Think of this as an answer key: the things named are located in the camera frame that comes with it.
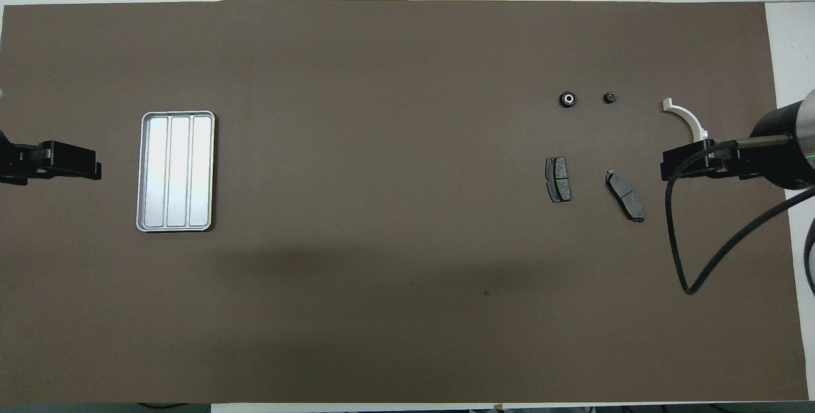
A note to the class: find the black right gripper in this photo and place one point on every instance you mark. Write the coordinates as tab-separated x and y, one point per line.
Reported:
732	161

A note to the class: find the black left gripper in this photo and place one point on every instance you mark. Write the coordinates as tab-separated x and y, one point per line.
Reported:
22	161

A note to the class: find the small black bearing gear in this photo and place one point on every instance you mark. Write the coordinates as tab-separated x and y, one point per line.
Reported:
610	98

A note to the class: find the large black bearing gear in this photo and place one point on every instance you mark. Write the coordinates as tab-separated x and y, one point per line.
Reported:
568	99

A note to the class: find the silver metal tray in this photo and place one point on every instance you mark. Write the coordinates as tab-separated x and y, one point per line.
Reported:
178	171

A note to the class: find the long dark grey brake pad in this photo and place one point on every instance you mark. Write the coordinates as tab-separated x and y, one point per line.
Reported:
627	196

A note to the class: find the short dark grey brake pad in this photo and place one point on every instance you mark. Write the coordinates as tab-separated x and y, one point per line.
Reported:
559	179

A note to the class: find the brown table mat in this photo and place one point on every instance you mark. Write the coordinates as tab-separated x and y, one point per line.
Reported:
407	146

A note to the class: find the white curved plastic bracket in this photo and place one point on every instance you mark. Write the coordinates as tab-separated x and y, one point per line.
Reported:
691	117

